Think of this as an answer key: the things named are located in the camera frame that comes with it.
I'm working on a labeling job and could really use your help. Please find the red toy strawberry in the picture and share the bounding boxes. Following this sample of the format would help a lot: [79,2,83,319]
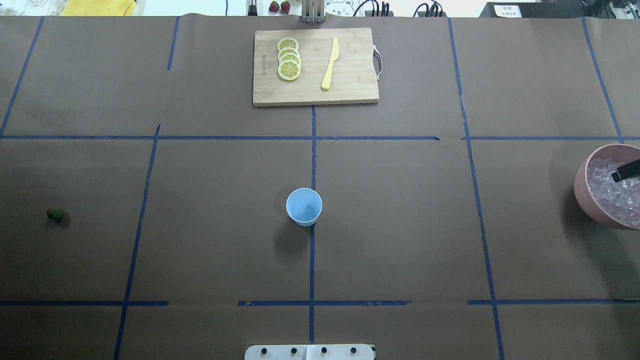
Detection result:
[46,206,65,223]

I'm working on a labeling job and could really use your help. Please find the lemon slice top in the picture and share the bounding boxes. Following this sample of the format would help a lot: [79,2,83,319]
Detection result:
[277,37,300,51]

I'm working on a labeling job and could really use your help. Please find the aluminium frame post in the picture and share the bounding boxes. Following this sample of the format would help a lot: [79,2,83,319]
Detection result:
[301,0,326,24]

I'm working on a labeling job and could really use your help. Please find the lemon slice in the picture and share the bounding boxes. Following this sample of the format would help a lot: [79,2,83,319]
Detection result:
[277,60,302,82]
[277,37,300,51]
[278,52,302,66]
[278,47,300,61]

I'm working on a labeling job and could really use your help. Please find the bamboo cutting board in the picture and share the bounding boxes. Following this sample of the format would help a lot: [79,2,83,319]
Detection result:
[253,27,380,107]

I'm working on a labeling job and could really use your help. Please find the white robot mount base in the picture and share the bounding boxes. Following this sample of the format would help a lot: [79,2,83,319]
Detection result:
[244,343,377,360]

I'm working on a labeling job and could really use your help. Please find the lemon slice bottom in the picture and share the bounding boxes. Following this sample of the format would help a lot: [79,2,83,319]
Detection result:
[277,60,302,82]

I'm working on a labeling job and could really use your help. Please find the strawberry on side table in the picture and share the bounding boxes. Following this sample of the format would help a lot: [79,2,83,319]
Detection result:
[268,0,281,14]

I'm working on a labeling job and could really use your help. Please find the light blue plastic cup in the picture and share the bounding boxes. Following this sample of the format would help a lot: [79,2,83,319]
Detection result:
[285,187,323,227]

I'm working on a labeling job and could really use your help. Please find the yellow cloth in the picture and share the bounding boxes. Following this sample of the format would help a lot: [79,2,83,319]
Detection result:
[61,0,137,17]

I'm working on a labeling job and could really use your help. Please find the clear ice cubes pile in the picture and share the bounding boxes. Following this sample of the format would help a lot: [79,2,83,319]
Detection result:
[586,157,640,228]

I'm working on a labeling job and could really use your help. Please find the pink bowl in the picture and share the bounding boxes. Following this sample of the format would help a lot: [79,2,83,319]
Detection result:
[573,143,640,230]

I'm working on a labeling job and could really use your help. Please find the yellow plastic knife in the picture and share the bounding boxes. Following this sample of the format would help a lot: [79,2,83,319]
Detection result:
[320,37,341,91]

